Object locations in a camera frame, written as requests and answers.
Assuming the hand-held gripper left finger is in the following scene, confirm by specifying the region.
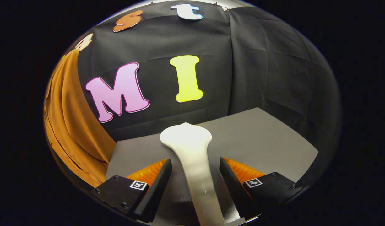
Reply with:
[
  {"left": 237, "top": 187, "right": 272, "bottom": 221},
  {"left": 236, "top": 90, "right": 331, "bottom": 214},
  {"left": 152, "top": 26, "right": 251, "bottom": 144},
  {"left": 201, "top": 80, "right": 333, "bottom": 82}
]
[{"left": 91, "top": 159, "right": 173, "bottom": 223}]

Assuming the white garment steamer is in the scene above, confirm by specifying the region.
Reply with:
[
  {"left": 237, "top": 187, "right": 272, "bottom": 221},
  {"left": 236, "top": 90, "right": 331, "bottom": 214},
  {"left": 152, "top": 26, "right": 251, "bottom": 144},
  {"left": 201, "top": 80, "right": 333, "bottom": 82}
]
[{"left": 160, "top": 122, "right": 226, "bottom": 226}]

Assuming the black backdrop cloth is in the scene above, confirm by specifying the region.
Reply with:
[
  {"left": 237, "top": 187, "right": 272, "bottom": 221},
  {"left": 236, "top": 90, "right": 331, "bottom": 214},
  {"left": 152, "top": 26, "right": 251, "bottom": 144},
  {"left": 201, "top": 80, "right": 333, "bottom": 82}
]
[{"left": 48, "top": 0, "right": 342, "bottom": 189}]

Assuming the orange-brown button shirt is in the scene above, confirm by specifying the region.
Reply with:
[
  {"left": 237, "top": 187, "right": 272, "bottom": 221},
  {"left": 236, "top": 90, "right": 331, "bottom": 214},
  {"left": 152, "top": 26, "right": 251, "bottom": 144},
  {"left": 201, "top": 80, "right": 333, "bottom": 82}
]
[{"left": 43, "top": 47, "right": 117, "bottom": 188}]

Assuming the grey side table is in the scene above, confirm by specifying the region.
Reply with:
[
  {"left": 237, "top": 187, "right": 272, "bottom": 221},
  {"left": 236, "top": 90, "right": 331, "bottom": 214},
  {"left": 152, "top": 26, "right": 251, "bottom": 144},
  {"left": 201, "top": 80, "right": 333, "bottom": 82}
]
[{"left": 105, "top": 107, "right": 319, "bottom": 226}]

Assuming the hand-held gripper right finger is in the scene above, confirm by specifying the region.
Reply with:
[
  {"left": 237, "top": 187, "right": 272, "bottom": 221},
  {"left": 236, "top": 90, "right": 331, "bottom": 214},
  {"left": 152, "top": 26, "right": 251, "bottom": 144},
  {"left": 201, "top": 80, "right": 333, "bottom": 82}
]
[{"left": 219, "top": 157, "right": 304, "bottom": 220}]

